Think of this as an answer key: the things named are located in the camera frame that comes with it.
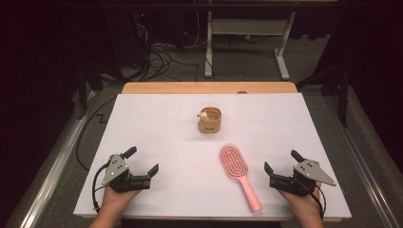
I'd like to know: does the long black floor cable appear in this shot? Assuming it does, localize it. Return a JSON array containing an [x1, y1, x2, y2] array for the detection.
[[75, 96, 118, 172]]

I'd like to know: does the aluminium floor rail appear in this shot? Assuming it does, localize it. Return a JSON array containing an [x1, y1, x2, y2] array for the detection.
[[18, 90, 97, 228], [322, 94, 401, 228]]

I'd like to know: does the white table mat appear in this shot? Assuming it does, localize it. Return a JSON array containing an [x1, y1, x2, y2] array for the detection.
[[73, 92, 353, 219]]

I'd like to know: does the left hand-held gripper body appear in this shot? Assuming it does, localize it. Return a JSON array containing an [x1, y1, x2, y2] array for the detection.
[[102, 154, 152, 194]]

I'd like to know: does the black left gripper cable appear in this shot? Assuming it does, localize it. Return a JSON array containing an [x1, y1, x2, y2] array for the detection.
[[91, 162, 112, 214]]

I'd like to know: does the round wooden holder cup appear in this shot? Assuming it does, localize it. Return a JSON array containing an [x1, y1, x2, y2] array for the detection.
[[197, 106, 222, 134]]

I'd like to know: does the white metal stand frame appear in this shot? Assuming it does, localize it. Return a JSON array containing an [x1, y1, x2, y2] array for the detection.
[[203, 10, 297, 81]]

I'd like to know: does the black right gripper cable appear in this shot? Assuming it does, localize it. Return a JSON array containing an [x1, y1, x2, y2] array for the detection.
[[297, 180, 327, 220]]

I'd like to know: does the person's left hand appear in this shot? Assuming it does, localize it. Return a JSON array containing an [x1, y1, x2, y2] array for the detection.
[[101, 154, 143, 208]]

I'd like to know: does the pink hairbrush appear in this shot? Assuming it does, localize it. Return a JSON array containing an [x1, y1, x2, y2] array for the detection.
[[220, 143, 263, 213]]

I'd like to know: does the black stand leg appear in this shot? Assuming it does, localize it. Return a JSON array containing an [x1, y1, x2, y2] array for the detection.
[[296, 66, 350, 128], [77, 61, 105, 120]]

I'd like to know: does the bundle of black floor cables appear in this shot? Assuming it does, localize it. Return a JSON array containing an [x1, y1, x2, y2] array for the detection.
[[132, 12, 203, 82]]

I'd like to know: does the person's right hand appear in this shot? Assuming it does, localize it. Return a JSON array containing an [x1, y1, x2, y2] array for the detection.
[[278, 161, 323, 218]]

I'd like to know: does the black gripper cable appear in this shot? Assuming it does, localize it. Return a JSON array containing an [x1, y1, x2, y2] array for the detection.
[[91, 162, 112, 214], [297, 180, 327, 220]]

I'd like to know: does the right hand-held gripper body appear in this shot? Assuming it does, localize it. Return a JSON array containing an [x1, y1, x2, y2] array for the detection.
[[269, 159, 337, 198]]

